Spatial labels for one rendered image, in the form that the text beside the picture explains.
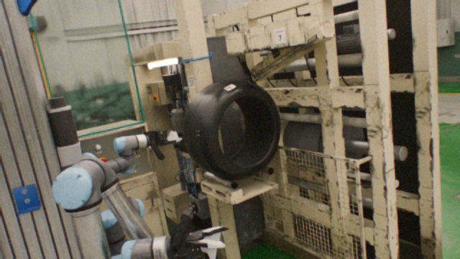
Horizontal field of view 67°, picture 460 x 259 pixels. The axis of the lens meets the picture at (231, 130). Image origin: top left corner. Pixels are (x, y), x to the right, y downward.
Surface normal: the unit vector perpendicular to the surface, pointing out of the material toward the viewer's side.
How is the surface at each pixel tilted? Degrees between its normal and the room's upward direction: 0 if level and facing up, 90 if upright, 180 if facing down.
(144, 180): 90
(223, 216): 90
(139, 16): 90
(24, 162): 90
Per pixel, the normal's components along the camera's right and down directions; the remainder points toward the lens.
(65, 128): 0.40, 0.13
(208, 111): -0.18, -0.22
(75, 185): -0.05, 0.07
